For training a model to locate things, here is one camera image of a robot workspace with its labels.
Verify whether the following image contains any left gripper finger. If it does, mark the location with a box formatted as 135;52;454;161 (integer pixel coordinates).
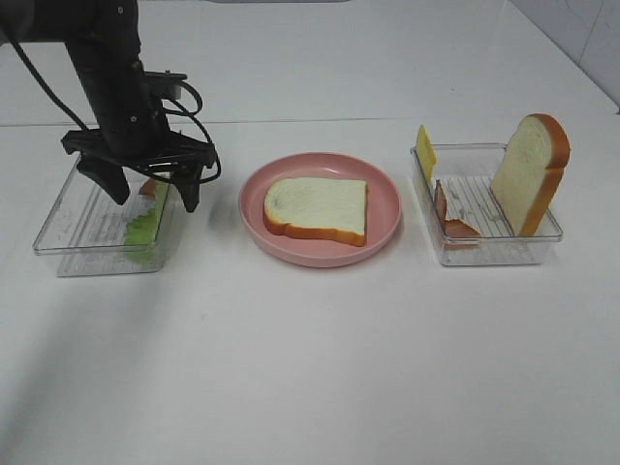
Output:
77;154;129;204
170;167;202;212

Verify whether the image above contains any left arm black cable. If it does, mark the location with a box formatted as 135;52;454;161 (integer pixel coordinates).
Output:
9;38;223;186

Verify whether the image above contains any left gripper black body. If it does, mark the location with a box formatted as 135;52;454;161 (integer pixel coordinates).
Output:
61;91;213;174

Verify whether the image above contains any bacon strip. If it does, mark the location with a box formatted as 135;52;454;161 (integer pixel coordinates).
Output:
139;178;158;199
433;179;481;251

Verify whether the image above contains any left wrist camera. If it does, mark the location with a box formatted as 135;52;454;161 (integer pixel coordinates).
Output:
144;71;188;101

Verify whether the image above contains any bread slice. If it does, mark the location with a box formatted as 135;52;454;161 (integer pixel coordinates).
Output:
491;113;571;236
263;176;368;247

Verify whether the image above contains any clear plastic tray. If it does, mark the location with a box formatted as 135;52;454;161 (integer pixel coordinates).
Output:
33;168;183;277
410;142;563;266

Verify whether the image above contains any pink round plate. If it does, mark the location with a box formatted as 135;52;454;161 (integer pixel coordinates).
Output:
238;152;402;267

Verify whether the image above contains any yellow cheese slice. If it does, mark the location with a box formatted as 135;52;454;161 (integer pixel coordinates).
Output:
416;125;437;184

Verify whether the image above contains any left clear plastic tray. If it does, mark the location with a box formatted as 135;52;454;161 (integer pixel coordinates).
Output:
33;168;183;277

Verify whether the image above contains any green lettuce leaf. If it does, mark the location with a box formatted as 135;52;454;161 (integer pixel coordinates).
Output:
124;180;169;264

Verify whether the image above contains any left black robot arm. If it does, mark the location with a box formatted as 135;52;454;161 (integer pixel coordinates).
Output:
1;1;222;212

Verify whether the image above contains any right clear plastic tray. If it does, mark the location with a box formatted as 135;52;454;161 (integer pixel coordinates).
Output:
410;142;563;266

